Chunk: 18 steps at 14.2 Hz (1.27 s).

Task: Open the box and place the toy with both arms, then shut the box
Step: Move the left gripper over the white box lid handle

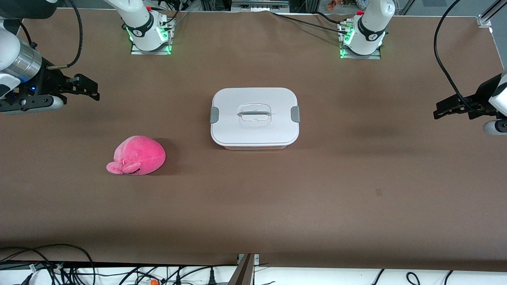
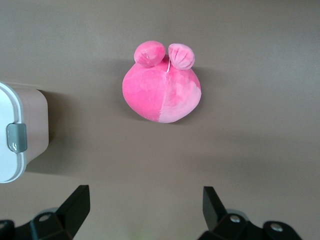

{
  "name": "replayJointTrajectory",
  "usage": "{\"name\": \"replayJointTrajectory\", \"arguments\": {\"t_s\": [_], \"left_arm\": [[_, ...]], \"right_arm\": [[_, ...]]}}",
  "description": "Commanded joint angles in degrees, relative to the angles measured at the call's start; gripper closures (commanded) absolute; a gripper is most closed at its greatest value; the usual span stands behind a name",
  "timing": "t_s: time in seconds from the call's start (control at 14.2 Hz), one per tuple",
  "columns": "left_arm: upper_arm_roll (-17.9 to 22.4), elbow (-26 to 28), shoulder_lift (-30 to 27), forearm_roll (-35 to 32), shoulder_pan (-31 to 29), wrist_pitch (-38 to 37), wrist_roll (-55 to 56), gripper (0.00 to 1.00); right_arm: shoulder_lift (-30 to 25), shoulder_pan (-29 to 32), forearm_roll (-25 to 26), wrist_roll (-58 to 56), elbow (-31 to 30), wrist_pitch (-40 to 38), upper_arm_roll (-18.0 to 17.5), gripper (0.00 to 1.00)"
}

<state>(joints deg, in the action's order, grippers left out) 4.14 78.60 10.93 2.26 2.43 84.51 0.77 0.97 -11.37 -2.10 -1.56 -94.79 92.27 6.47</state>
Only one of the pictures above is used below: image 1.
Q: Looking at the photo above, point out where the long looping black cable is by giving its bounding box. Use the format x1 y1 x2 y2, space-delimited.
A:
0 243 96 285

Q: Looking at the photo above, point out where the pink plush toy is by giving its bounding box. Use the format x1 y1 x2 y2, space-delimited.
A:
106 135 166 176

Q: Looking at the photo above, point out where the black cable across mat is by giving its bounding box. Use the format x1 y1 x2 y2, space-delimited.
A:
271 11 351 34

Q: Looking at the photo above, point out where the translucent pink plastic box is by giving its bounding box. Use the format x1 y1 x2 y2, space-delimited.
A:
216 141 295 150

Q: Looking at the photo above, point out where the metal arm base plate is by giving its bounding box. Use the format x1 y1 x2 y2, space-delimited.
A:
339 20 381 60
131 18 175 55

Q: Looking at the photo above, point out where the brown table mat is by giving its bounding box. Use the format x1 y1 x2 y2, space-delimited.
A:
0 8 507 272

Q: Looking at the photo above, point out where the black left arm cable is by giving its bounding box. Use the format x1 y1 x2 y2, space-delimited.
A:
434 0 476 115

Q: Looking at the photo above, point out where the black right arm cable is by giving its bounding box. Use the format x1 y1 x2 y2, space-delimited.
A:
20 0 84 70

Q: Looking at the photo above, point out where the aluminium profile beam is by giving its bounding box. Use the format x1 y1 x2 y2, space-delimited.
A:
228 253 260 285

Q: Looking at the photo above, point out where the black edge strip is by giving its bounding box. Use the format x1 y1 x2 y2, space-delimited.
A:
0 259 238 272

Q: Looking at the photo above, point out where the aluminium frame rail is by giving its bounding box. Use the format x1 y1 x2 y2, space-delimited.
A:
231 0 290 11

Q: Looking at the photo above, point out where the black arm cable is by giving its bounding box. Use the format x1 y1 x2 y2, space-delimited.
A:
20 0 84 70
434 0 476 115

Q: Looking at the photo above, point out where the aluminium corner profile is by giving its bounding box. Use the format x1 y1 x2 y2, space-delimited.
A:
477 0 507 27

